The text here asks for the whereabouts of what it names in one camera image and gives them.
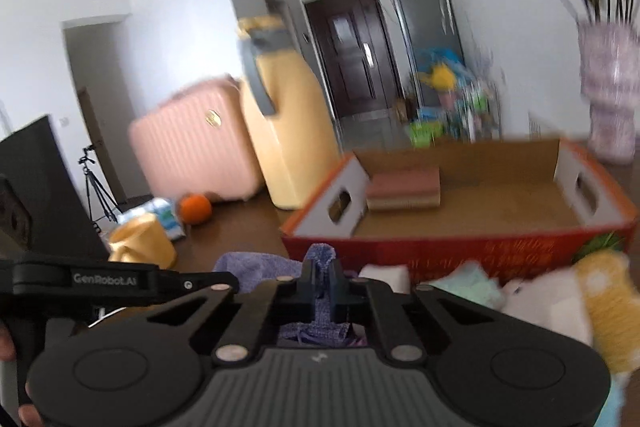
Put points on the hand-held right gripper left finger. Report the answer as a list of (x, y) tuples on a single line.
[(307, 289)]

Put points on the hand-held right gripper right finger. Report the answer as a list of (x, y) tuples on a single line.
[(338, 289)]

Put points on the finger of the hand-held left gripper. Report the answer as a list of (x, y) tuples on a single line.
[(195, 286)]

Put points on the blue-purple knit cloth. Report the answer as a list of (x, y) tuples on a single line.
[(322, 257)]

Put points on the lavender towel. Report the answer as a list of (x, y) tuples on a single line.
[(250, 269)]

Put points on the red cardboard box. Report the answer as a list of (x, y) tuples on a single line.
[(450, 252)]

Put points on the light blue cloth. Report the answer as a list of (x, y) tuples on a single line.
[(612, 402)]

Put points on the person's left hand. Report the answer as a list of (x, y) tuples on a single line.
[(31, 413)]

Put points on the yellow mug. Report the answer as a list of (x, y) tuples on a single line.
[(142, 239)]

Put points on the orange fruit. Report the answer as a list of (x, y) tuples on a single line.
[(195, 208)]

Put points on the blue white tissue pack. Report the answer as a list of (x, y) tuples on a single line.
[(164, 211)]

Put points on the black monitor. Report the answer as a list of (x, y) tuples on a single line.
[(40, 187)]

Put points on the pink folded towel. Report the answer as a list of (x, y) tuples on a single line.
[(402, 189)]

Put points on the mint green plush ball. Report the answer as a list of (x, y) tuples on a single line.
[(465, 279)]

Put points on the pink ribbed suitcase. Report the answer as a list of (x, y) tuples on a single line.
[(195, 147)]

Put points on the yellow thermos jug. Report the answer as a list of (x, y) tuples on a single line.
[(295, 132)]

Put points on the white plush ball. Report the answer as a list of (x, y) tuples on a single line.
[(545, 302)]

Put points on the small storage rack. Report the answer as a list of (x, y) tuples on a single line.
[(475, 112)]

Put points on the dark wooden entrance door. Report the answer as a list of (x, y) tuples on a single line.
[(355, 57)]

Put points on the yellow toy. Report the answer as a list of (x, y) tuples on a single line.
[(440, 77)]

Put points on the blue plastic toy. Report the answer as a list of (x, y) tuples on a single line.
[(442, 57)]

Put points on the green leaf sprig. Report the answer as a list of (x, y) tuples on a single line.
[(600, 242)]

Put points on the yellow paw plush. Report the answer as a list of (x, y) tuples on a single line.
[(610, 307)]

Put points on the grey refrigerator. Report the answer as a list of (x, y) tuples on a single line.
[(430, 32)]

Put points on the pink textured vase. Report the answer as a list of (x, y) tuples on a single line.
[(612, 97)]

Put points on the black camera tripod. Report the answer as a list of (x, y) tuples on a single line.
[(95, 187)]

